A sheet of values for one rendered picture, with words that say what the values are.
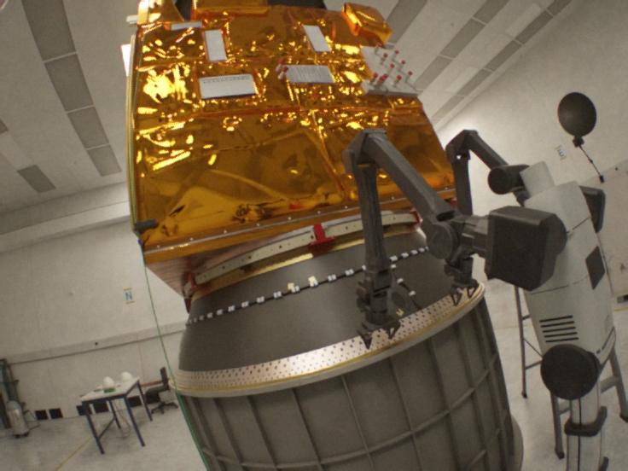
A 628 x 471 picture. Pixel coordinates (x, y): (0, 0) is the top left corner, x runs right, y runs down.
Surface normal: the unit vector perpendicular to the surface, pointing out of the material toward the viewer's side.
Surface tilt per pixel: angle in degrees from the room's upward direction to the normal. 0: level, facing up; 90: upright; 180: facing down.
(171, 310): 90
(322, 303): 62
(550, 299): 90
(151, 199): 88
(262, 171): 88
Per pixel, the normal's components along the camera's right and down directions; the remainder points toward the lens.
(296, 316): -0.22, -0.59
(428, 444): 0.22, -0.27
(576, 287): -0.58, 0.01
